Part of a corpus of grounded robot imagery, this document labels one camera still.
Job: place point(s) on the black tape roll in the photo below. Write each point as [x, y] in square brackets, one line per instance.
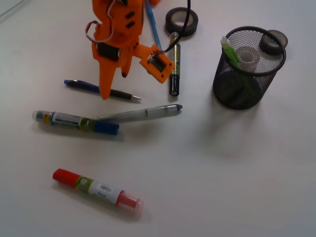
[175, 18]

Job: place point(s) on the silver grey pen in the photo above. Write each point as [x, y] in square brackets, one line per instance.
[148, 113]

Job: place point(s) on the blue cap whiteboard marker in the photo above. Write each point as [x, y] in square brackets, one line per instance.
[63, 120]

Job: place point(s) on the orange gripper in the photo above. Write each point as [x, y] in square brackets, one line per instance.
[115, 42]

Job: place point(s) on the light blue pen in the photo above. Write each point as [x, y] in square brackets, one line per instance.
[152, 22]

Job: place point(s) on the green mechanical pencil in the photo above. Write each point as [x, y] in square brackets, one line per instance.
[233, 59]

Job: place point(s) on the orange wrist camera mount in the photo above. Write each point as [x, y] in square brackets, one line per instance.
[156, 63]

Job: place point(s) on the black mesh pen holder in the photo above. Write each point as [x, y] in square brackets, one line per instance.
[250, 59]

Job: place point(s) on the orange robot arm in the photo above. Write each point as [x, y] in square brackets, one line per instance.
[117, 4]

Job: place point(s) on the red cap whiteboard marker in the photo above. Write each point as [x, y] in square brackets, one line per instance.
[99, 190]

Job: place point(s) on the black cap whiteboard marker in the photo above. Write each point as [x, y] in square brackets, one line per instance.
[174, 78]

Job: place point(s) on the dark blue mechanical pencil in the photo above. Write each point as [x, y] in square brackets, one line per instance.
[88, 87]

